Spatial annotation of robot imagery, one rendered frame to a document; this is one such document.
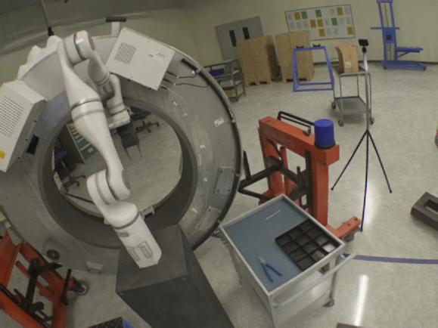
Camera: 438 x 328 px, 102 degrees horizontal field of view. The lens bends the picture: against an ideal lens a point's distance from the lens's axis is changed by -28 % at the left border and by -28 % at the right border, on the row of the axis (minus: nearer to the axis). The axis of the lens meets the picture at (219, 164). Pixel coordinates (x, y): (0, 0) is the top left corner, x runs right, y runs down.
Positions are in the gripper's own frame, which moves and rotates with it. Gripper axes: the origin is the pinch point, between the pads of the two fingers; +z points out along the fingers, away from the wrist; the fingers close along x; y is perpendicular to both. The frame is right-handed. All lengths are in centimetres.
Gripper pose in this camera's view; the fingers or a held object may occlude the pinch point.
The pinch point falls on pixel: (136, 159)
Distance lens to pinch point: 110.2
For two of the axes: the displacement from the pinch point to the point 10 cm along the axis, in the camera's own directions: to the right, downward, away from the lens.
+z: 2.4, 8.4, 4.8
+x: -9.5, 3.2, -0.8
